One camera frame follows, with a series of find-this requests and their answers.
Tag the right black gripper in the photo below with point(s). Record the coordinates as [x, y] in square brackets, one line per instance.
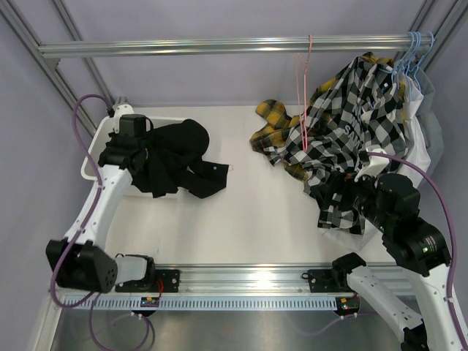
[338, 180]

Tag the pink wire hanger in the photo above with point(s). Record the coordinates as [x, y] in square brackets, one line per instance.
[301, 73]

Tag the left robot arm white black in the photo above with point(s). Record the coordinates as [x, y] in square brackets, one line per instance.
[79, 261]

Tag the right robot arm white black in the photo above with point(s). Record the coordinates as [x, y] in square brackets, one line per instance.
[391, 203]

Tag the black white checkered shirt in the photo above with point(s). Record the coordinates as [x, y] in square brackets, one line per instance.
[347, 139]

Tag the yellow black plaid shirt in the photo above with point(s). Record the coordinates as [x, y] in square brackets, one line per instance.
[272, 124]

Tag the white plastic bin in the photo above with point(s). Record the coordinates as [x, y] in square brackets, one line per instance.
[97, 146]

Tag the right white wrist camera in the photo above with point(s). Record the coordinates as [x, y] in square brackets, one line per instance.
[374, 163]

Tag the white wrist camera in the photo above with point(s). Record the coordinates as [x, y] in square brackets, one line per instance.
[116, 113]
[374, 163]

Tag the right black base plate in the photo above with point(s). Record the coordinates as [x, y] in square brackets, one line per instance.
[324, 281]

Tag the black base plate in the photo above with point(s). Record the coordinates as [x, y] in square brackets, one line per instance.
[152, 286]
[324, 281]

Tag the light blue wire hangers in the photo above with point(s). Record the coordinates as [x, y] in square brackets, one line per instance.
[413, 57]

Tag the aluminium hanging rail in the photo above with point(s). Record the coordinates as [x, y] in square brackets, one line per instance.
[175, 47]

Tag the aluminium front rail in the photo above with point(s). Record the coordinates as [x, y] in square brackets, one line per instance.
[195, 280]

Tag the white slotted cable duct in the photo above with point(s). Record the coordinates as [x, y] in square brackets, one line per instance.
[200, 303]

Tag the right aluminium frame post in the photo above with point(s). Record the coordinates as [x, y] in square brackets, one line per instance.
[444, 19]

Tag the aluminium frame post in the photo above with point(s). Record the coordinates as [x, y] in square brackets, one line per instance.
[29, 39]
[444, 19]

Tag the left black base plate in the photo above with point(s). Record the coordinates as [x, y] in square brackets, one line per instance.
[152, 286]

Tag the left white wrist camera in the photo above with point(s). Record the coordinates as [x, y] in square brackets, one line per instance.
[116, 113]

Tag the left aluminium frame post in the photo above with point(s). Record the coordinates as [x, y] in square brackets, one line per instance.
[29, 39]

